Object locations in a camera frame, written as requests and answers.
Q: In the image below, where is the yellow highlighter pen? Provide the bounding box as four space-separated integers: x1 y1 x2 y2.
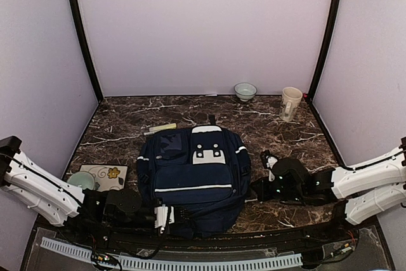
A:
143 123 177 136

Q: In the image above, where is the black enclosure corner post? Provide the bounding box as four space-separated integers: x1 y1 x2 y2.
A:
307 0 340 103
69 0 104 103

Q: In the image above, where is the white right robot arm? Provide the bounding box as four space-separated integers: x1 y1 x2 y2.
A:
251 138 405 242

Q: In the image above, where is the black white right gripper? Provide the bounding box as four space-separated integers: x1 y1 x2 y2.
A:
251 176 305 202

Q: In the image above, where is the celadon cup on plate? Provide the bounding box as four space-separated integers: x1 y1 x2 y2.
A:
67 171 95 190

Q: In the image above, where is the black enclosure corner post right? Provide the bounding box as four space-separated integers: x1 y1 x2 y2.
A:
307 0 340 103

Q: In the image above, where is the floral square plate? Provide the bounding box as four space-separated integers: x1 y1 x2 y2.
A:
79 164 128 192

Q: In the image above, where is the black enclosure corner post left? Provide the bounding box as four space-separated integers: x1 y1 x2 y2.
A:
69 0 104 103

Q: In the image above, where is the small celadon bowl at back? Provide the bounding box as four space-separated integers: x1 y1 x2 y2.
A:
234 83 258 102

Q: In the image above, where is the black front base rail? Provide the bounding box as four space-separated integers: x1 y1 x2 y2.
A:
25 202 382 254

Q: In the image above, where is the navy blue student backpack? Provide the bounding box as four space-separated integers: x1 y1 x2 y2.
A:
136 124 251 238

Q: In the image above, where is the cream coral pattern mug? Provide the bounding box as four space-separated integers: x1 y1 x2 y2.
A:
279 87 303 122

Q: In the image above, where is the white slotted cable duct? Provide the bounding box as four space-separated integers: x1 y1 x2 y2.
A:
40 237 303 271

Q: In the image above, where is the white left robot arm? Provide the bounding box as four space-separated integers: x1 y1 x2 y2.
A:
1 136 189 243

